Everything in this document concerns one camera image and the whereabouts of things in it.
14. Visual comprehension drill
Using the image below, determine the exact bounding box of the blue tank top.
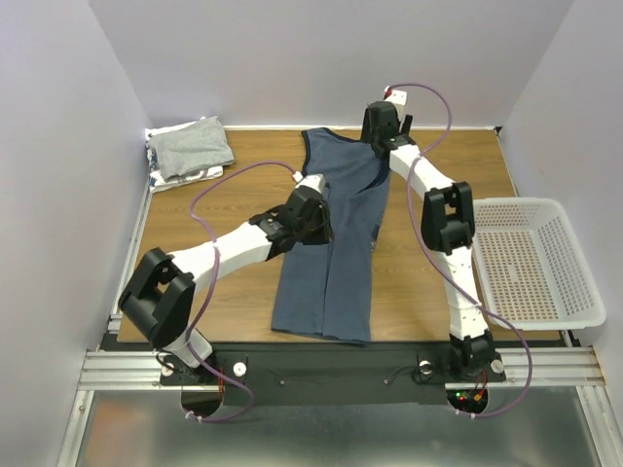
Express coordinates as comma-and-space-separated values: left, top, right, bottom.
272, 127, 390, 342

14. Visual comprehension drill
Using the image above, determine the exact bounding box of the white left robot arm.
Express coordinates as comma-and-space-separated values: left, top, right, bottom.
118, 176, 332, 383

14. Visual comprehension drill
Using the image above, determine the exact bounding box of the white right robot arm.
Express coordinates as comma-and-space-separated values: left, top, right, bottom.
361, 99, 496, 379

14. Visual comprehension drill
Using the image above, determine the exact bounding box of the grey folded tank top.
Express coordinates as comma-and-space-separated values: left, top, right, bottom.
149, 116, 235, 180

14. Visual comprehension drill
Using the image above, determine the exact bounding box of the white plastic basket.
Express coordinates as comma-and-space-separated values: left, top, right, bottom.
473, 198, 606, 331

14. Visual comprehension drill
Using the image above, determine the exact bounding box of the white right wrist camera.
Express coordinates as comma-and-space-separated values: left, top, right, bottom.
384, 87, 408, 121

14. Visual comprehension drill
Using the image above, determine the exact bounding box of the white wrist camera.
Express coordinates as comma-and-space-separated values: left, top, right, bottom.
292, 171, 326, 195
384, 87, 408, 121

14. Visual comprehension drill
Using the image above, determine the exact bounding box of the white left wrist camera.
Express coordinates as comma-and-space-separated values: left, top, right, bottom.
292, 171, 326, 195

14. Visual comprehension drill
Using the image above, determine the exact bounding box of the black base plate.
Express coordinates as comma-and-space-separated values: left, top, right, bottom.
160, 341, 508, 406

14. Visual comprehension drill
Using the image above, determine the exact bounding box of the aluminium frame rail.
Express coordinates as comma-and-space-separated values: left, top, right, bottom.
78, 347, 605, 391

